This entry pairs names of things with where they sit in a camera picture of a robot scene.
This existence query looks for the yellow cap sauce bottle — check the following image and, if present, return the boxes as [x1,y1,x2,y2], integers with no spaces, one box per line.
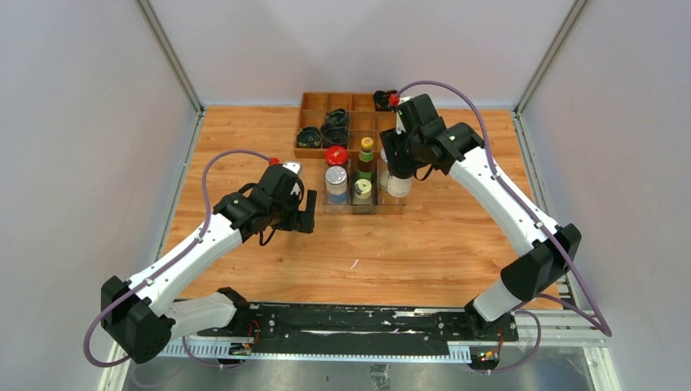
[357,137,375,181]

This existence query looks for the black lid grinder jar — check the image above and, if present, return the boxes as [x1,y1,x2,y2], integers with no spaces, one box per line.
[385,174,413,198]

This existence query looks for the silver lid spice jar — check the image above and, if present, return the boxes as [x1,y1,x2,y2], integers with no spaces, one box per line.
[324,166,349,205]

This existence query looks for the yellow lid spice jar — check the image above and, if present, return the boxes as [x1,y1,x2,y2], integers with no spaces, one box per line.
[352,178,373,205]

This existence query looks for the clear plastic organizer bin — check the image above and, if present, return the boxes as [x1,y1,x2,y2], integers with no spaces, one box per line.
[320,160,407,215]

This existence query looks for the red lid chili jar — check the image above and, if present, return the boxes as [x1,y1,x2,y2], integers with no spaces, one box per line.
[324,145,349,169]

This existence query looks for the large silver lid jar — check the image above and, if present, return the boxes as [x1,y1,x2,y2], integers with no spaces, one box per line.
[377,150,390,194]

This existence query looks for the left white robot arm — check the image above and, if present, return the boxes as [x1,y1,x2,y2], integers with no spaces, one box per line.
[95,161,317,363]

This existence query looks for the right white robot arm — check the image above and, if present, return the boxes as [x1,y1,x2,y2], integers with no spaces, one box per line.
[380,94,582,340]

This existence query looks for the wooden compartment tray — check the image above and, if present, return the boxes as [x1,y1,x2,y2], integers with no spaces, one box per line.
[292,92,397,159]

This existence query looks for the black coil top right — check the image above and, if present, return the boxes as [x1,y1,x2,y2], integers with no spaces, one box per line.
[372,90,398,112]

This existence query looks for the black green coil middle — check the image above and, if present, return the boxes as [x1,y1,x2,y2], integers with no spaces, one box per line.
[323,108,350,128]

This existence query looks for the black coil lower middle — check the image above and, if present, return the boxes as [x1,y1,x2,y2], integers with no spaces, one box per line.
[320,125,350,149]

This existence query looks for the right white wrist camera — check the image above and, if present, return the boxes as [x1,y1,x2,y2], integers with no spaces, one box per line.
[395,96,412,134]

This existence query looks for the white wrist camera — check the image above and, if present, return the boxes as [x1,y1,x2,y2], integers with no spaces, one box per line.
[282,161,302,178]
[395,96,412,134]

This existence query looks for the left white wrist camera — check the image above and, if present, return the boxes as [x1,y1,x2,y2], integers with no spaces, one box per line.
[282,161,302,178]

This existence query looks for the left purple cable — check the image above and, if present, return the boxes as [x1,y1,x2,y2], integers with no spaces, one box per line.
[82,150,280,368]

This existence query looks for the purple cable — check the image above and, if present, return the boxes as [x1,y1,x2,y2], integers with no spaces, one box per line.
[82,150,280,368]
[388,80,614,376]

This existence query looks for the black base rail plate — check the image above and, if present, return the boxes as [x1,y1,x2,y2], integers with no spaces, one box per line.
[156,300,601,363]

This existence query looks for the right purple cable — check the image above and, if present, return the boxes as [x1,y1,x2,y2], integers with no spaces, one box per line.
[388,80,614,376]

